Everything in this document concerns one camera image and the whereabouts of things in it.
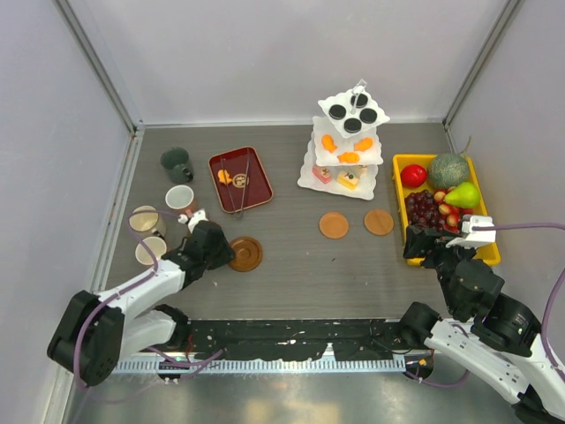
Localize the purple grape bunch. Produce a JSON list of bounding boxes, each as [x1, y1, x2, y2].
[[404, 190, 446, 229]]

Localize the metal serving tongs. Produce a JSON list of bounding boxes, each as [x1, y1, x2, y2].
[[220, 147, 251, 220]]

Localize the black round cookies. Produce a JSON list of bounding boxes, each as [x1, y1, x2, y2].
[[328, 94, 378, 134]]

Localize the dark green mug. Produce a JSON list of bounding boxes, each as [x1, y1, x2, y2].
[[160, 148, 194, 185]]

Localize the dark brown wooden saucer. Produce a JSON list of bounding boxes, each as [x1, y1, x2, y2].
[[229, 237, 263, 272]]

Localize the white three-tier stand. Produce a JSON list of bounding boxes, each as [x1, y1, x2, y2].
[[298, 80, 390, 201]]

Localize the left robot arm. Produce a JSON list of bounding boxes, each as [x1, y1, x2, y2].
[[47, 220, 235, 387]]

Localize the cream cake slice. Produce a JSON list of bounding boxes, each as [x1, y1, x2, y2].
[[352, 165, 368, 179]]

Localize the light wooden coaster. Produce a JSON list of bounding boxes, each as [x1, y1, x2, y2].
[[319, 212, 350, 239], [364, 209, 395, 236]]

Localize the pink mug white inside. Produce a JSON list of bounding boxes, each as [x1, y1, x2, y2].
[[164, 185, 197, 216]]

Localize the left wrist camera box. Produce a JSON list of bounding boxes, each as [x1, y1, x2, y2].
[[177, 208, 208, 234]]

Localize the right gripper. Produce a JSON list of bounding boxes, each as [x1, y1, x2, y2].
[[402, 225, 476, 314]]

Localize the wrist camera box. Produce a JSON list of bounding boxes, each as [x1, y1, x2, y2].
[[446, 215, 496, 249], [177, 208, 208, 234]]

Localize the red apple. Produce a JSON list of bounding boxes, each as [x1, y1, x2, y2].
[[400, 164, 427, 188]]

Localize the beige mug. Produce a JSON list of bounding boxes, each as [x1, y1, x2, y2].
[[128, 205, 167, 239]]

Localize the green pear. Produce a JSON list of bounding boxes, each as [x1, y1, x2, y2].
[[444, 182, 481, 208]]

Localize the red dessert tray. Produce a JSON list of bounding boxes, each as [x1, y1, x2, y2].
[[208, 147, 274, 214]]

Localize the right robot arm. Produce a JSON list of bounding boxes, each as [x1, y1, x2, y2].
[[399, 216, 564, 423]]

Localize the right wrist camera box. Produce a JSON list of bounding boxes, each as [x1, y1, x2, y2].
[[446, 215, 496, 249]]

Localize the pink mug near arm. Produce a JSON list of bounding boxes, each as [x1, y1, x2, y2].
[[134, 236, 168, 266]]

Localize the green melon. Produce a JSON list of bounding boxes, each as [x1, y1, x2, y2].
[[427, 137, 472, 189]]

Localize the orange fish cookies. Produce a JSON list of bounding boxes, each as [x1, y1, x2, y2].
[[215, 133, 375, 186]]

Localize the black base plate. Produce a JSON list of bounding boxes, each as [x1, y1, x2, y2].
[[185, 319, 426, 362]]

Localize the red cherries cluster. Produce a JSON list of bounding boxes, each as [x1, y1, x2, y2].
[[433, 189, 473, 231]]

